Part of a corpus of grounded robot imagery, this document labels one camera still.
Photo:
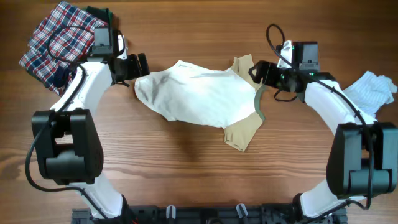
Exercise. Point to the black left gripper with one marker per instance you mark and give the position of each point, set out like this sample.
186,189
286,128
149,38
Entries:
135,72

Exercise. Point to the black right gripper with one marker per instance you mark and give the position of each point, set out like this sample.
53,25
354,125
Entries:
261,66

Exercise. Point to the white and tan t-shirt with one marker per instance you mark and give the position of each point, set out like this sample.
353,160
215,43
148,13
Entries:
226,99

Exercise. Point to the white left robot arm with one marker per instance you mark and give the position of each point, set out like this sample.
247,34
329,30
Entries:
66,153

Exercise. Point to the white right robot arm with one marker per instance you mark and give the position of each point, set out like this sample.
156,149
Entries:
363,159

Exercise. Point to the dark green folded garment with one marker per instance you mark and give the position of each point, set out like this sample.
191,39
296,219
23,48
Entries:
103,14

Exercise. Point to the plaid folded shirt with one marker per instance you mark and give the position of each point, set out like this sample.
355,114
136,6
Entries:
60,39

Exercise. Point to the light blue striped garment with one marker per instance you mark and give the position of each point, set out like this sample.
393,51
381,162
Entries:
370,92

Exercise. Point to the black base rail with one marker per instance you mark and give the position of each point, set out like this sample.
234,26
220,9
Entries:
265,214

